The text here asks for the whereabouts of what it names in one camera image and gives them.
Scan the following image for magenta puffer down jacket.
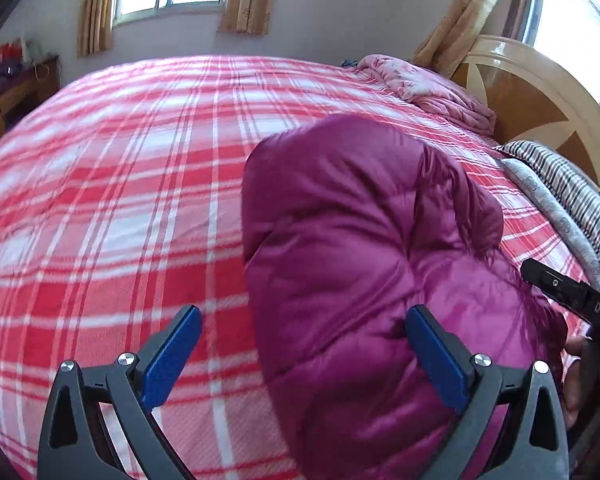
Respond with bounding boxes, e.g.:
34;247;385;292
242;115;567;479

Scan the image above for right hand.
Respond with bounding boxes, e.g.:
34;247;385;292
562;336;590;429

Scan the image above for grey patterned pillow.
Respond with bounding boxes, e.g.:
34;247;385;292
498;158;600;292

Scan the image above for striped pillow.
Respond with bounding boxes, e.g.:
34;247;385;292
495;140;600;258

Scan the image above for red white plaid bedspread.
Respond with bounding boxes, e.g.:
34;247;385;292
0;55;583;479

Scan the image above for wooden desk with drawers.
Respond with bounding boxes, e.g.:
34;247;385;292
0;55;60;140

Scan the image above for cream wooden headboard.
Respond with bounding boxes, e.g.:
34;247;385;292
452;35;600;187

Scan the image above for pink floral folded quilt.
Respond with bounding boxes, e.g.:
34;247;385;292
358;54;496;138

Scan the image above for clutter pile on desk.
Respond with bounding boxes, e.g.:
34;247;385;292
0;37;45;84

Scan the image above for left tan curtain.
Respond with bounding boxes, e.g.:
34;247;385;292
76;0;114;58

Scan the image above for side window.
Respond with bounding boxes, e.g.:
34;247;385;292
521;0;600;104

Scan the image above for side tan curtain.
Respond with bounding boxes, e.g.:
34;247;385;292
411;0;498;78

